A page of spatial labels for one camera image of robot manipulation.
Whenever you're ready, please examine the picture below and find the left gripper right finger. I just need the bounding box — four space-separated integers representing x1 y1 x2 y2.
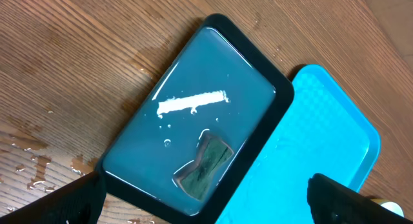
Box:
307 173 412 224

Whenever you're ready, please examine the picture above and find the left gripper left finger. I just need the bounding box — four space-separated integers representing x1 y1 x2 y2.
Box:
1 172 106 224

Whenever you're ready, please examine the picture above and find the light blue plate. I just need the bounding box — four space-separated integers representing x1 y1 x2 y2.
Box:
372 198 404 217

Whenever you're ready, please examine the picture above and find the green and orange sponge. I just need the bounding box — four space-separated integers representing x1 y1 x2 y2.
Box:
172 130 234 201

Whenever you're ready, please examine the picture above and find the teal plastic tray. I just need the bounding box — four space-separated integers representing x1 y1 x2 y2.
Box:
217 65 381 224

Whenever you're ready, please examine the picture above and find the black water tray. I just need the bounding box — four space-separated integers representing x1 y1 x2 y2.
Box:
98 14 294 223

